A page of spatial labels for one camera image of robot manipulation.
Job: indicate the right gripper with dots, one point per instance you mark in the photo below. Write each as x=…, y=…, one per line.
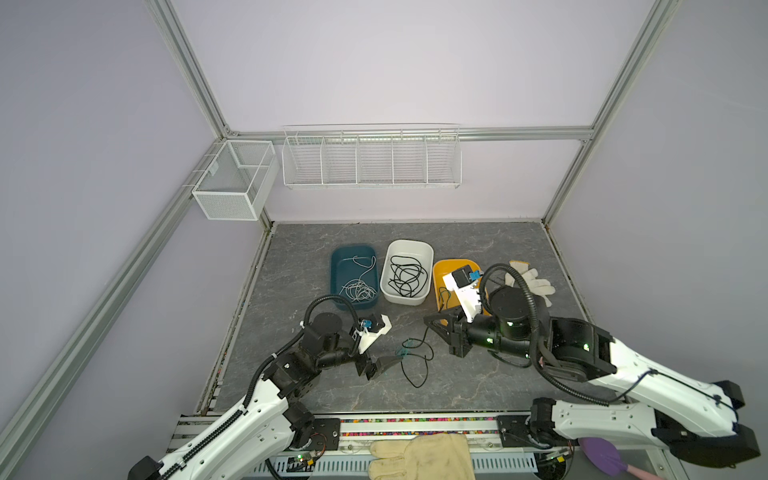
x=457, y=334

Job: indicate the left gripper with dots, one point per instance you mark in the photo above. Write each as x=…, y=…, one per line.
x=375, y=368

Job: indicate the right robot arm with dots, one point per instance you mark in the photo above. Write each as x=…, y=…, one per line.
x=617, y=394

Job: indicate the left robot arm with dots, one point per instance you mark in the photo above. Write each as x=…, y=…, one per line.
x=270, y=417

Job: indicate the yellow plastic bin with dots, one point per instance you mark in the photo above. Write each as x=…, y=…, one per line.
x=444, y=298

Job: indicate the white plastic bin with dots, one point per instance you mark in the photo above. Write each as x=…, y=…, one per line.
x=407, y=272

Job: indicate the white knit glove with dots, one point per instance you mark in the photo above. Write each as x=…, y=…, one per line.
x=538, y=286

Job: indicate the dark teal plastic bin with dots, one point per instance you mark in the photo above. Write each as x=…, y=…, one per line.
x=354, y=275

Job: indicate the beige leather glove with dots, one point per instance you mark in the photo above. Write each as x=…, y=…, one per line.
x=438, y=457

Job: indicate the purple pink brush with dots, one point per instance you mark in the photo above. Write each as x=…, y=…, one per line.
x=606, y=457

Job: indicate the small white mesh basket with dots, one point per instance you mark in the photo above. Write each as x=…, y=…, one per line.
x=237, y=181

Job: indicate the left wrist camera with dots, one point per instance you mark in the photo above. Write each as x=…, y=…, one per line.
x=368, y=331

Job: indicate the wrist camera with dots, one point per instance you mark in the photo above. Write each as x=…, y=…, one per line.
x=463, y=284
x=368, y=331

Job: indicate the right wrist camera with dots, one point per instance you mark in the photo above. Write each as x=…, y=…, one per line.
x=463, y=284

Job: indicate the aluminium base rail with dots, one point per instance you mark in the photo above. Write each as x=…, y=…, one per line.
x=414, y=429

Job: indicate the long white wire basket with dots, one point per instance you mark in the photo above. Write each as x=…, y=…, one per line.
x=373, y=156

